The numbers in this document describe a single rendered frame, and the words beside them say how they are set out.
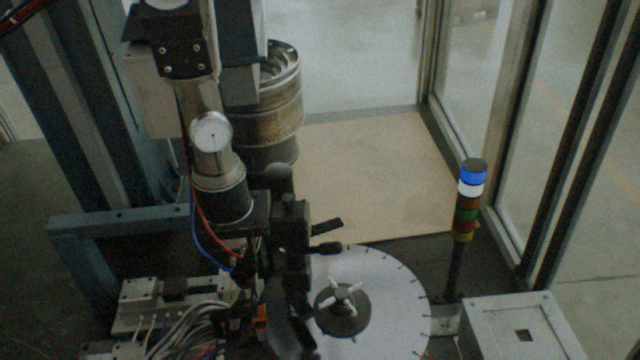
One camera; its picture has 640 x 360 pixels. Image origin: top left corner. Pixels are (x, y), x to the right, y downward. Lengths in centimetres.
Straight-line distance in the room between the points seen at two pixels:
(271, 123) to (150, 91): 75
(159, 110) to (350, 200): 85
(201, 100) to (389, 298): 55
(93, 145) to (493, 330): 99
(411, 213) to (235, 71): 69
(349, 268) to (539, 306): 38
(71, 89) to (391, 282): 81
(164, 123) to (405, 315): 55
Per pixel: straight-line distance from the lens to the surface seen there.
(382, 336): 91
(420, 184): 149
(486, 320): 102
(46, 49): 118
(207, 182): 65
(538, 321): 105
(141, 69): 65
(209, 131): 58
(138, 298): 113
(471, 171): 91
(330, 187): 147
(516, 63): 117
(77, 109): 124
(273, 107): 136
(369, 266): 100
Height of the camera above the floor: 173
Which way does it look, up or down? 40 degrees down
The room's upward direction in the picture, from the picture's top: 4 degrees counter-clockwise
